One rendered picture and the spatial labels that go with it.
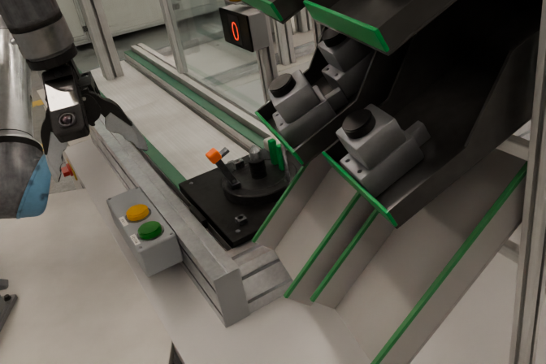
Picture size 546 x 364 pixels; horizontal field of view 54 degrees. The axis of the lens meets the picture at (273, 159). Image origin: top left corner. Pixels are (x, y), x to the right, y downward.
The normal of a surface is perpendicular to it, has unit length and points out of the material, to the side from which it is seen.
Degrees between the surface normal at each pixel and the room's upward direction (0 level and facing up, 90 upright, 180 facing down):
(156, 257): 90
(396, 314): 45
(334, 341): 0
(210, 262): 0
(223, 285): 90
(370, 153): 90
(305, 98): 95
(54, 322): 0
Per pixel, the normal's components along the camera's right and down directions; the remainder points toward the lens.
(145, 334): -0.15, -0.86
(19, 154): 0.59, -0.45
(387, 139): 0.35, 0.41
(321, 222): -0.76, -0.39
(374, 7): -0.53, -0.66
